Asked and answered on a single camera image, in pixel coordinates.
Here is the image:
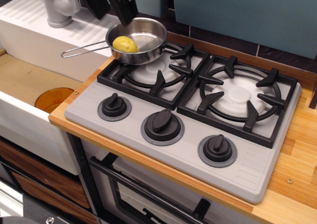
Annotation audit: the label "stainless steel pan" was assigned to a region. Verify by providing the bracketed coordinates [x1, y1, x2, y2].
[61, 17, 167, 65]

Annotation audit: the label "yellow toy potato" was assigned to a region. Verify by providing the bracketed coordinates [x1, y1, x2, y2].
[112, 36, 139, 53]

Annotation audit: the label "black left stove knob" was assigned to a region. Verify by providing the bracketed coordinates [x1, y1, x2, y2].
[97, 93, 132, 122]

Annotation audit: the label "black stove knob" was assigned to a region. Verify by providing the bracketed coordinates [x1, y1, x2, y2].
[141, 109, 185, 146]
[97, 93, 132, 122]
[198, 134, 238, 168]

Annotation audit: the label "black middle stove knob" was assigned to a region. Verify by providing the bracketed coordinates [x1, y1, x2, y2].
[141, 109, 185, 146]

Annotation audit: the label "grey toy stove top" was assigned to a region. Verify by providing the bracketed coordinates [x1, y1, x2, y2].
[63, 32, 303, 205]

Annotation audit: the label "black right stove knob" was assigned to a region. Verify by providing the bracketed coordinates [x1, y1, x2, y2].
[198, 134, 238, 168]

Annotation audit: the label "grey toy faucet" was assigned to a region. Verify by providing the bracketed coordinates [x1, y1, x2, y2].
[44, 0, 80, 28]

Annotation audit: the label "black left burner grate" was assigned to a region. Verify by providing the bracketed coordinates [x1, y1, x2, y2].
[97, 42, 211, 110]

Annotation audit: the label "black burner grate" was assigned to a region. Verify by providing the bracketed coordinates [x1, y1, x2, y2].
[97, 42, 211, 110]
[177, 56, 302, 148]

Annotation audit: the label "white toy sink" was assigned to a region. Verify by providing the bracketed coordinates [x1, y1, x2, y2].
[0, 0, 118, 175]

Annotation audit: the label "black right burner grate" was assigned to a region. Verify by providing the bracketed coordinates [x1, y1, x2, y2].
[177, 56, 302, 148]

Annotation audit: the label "wooden drawer fronts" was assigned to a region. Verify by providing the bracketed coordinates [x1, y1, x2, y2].
[0, 137, 97, 224]

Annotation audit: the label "brass screw in countertop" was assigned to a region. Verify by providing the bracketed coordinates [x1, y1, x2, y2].
[286, 178, 294, 184]

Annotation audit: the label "oven door with black handle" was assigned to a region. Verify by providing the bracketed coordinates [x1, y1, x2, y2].
[82, 141, 256, 224]

